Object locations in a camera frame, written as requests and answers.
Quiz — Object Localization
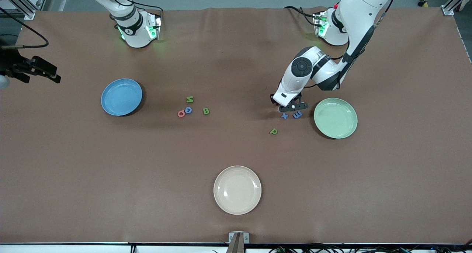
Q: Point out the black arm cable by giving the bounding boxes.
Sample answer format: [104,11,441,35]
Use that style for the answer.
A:
[304,0,400,89]
[0,8,49,49]

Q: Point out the green plate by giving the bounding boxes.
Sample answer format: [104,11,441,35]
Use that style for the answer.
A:
[313,97,358,139]

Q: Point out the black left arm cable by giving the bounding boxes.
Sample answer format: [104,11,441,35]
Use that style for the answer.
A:
[304,0,400,89]

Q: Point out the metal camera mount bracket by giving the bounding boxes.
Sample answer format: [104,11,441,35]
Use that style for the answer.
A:
[228,232,250,253]

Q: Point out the blue plate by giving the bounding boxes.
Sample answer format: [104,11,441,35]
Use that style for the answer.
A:
[101,78,143,117]

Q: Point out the brown table cover sheet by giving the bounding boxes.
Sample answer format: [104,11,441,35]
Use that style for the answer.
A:
[0,7,472,245]

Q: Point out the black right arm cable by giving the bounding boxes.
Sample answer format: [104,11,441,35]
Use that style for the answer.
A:
[0,8,49,49]

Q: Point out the beige plate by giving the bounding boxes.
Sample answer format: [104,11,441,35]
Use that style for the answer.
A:
[213,166,262,215]

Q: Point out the black left base cable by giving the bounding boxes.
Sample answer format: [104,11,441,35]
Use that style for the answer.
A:
[284,5,318,27]

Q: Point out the aluminium frame profile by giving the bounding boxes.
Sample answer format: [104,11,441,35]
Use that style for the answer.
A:
[6,0,51,20]
[441,0,472,16]

